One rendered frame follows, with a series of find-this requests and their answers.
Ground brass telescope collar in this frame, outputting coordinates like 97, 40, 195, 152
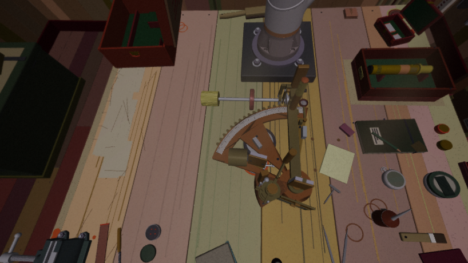
227, 148, 249, 168

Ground grey worm shaft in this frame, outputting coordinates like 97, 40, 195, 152
219, 96, 290, 103

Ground yellow knurled drum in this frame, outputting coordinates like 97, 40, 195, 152
200, 90, 220, 107

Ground dark red cradle case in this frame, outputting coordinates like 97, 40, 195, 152
350, 47, 457, 102

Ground brass telescope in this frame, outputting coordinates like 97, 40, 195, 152
367, 63, 434, 76

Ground cream paper sheet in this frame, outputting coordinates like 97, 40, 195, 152
319, 143, 356, 185

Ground purple eraser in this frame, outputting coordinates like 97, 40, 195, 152
338, 122, 356, 138

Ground large open red box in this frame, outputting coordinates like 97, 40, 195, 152
98, 0, 183, 69

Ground dark round button disc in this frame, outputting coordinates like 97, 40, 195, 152
145, 223, 162, 241

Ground dark green round disc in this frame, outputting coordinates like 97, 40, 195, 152
139, 244, 157, 263

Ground green pencil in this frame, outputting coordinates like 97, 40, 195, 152
370, 131, 403, 153

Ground grey steel dividers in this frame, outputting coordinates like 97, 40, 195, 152
321, 224, 350, 263

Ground silver pocket watch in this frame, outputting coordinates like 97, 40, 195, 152
379, 166, 407, 191

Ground dark green notebook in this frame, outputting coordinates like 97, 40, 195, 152
354, 118, 429, 154

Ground red oil can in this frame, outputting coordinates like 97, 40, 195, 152
370, 208, 413, 229

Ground brown wooden strip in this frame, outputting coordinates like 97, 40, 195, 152
94, 222, 111, 263

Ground dark green cabinet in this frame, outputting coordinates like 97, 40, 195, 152
0, 42, 86, 180

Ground dark green bench vise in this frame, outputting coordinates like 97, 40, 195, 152
0, 230, 93, 263

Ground round green tin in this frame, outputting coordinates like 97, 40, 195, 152
423, 170, 461, 200

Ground wooden flat brush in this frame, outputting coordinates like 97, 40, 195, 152
399, 232, 448, 245

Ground small open red box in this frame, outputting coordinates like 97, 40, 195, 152
373, 0, 445, 47

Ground dark red book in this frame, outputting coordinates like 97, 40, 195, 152
418, 248, 468, 263

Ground brown sextant frame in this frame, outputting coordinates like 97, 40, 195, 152
212, 106, 316, 209

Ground brass sextant handle peg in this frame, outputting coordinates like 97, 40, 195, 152
275, 148, 298, 180

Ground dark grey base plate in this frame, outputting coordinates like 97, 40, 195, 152
241, 21, 318, 83

